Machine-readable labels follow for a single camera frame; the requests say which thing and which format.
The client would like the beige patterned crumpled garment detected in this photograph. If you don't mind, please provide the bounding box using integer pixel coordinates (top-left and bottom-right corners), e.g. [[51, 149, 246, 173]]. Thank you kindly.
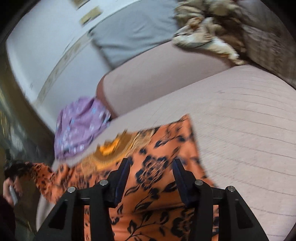
[[171, 1, 246, 65]]

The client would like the pink bolster pillow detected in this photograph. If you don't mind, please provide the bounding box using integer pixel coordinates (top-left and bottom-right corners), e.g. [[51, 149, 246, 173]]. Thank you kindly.
[[96, 42, 233, 118]]

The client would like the beige quilted bed cover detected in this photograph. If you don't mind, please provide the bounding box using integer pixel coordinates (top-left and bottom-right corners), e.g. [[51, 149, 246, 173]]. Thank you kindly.
[[36, 64, 296, 241]]

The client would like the person's left hand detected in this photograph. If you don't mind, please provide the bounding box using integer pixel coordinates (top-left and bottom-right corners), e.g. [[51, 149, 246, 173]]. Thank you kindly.
[[3, 176, 23, 207]]

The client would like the orange black floral garment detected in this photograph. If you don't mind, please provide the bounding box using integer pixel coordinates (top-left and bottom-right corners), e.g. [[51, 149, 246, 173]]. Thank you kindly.
[[22, 115, 213, 240]]

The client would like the grey pillow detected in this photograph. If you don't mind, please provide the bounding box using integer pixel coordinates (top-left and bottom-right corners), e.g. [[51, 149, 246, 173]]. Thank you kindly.
[[89, 1, 178, 69]]

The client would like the purple floral garment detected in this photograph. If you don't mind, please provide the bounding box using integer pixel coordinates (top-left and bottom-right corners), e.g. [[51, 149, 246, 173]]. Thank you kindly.
[[54, 97, 111, 160]]

